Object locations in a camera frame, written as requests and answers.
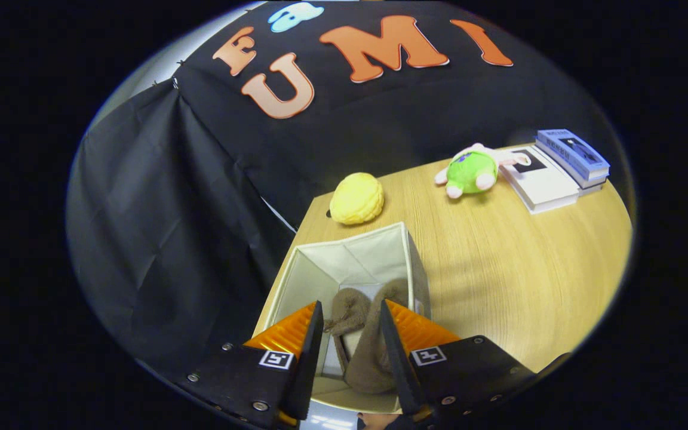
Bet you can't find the cream fabric storage box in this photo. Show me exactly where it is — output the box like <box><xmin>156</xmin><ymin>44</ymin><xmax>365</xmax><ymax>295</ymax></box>
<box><xmin>253</xmin><ymin>222</ymin><xmax>432</xmax><ymax>414</ymax></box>

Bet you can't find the green and pink plush toy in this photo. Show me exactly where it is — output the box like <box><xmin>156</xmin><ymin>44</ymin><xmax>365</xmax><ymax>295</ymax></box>
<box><xmin>434</xmin><ymin>143</ymin><xmax>532</xmax><ymax>199</ymax></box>

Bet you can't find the white book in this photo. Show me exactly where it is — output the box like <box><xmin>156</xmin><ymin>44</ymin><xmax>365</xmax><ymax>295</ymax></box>
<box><xmin>497</xmin><ymin>145</ymin><xmax>581</xmax><ymax>214</ymax></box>

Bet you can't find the blue book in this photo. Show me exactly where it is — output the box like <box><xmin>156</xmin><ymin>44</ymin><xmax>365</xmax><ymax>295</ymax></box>
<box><xmin>536</xmin><ymin>128</ymin><xmax>610</xmax><ymax>182</ymax></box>
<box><xmin>534</xmin><ymin>140</ymin><xmax>607</xmax><ymax>196</ymax></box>

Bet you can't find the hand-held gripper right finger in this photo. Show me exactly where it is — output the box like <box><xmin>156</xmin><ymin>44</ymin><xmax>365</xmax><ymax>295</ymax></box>
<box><xmin>379</xmin><ymin>299</ymin><xmax>537</xmax><ymax>426</ymax></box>

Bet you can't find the brown fuzzy shoe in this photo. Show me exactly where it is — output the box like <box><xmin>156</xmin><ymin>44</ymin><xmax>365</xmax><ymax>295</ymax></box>
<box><xmin>323</xmin><ymin>288</ymin><xmax>373</xmax><ymax>336</ymax></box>
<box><xmin>344</xmin><ymin>279</ymin><xmax>410</xmax><ymax>395</ymax></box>

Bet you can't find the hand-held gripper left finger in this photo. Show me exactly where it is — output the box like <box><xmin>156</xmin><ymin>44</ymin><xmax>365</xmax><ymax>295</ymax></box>
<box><xmin>172</xmin><ymin>300</ymin><xmax>325</xmax><ymax>428</ymax></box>

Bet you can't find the yellow round plush toy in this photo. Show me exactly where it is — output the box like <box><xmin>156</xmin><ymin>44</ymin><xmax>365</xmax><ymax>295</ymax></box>
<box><xmin>328</xmin><ymin>172</ymin><xmax>385</xmax><ymax>226</ymax></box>

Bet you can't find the black backdrop cloth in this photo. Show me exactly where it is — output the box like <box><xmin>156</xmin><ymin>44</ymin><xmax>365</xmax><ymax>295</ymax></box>
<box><xmin>66</xmin><ymin>0</ymin><xmax>619</xmax><ymax>383</ymax></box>

